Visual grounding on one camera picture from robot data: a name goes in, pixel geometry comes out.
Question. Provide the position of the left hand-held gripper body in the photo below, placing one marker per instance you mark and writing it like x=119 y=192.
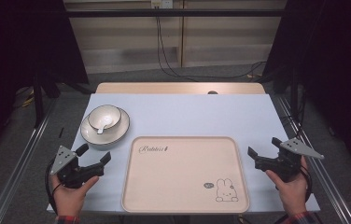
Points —
x=65 y=161

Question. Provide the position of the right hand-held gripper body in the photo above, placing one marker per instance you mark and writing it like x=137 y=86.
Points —
x=287 y=161

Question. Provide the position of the person's right hand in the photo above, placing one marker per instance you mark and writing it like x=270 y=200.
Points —
x=290 y=193

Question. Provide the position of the person's left hand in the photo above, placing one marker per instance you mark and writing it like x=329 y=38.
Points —
x=69 y=197

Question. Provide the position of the small black stick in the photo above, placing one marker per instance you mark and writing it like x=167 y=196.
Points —
x=61 y=132

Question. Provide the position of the white ceramic spoon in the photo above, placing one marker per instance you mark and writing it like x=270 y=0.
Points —
x=102 y=128

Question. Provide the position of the white plate with dark rim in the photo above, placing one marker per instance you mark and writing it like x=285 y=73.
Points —
x=117 y=132

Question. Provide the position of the white bowl with dark rim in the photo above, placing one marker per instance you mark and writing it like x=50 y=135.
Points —
x=105 y=115

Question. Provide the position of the black upright stand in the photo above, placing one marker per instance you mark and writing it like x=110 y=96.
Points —
x=38 y=99
x=294 y=93

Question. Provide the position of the light blue table mat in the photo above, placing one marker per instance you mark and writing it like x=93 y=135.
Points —
x=195 y=115

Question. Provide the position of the dark table grommet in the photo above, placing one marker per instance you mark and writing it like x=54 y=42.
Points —
x=212 y=92

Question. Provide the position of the beige tray with rabbit print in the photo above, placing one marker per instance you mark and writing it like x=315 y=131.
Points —
x=179 y=177

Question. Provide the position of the wooden table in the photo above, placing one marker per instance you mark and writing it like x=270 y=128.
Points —
x=164 y=88

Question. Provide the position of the dark curtain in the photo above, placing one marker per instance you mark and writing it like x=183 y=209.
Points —
x=15 y=46
x=335 y=62

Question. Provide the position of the metal floor rail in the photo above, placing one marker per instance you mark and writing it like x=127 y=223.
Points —
x=320 y=165
x=24 y=149

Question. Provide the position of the beige wall panelling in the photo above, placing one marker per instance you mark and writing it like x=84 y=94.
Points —
x=226 y=40

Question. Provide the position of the black horizontal frame bar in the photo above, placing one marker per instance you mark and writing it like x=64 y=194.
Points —
x=195 y=13

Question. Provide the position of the white wall socket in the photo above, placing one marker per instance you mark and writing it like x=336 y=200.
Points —
x=161 y=3

